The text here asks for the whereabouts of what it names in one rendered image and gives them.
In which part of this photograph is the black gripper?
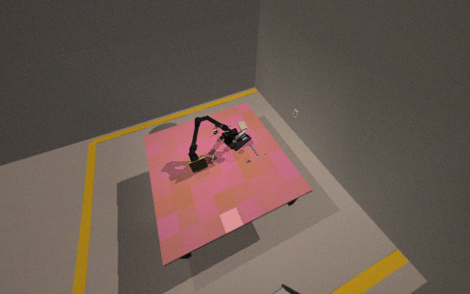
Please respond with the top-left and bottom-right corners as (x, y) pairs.
(220, 136), (237, 149)

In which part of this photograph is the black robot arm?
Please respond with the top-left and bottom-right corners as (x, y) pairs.
(189, 116), (239, 162)

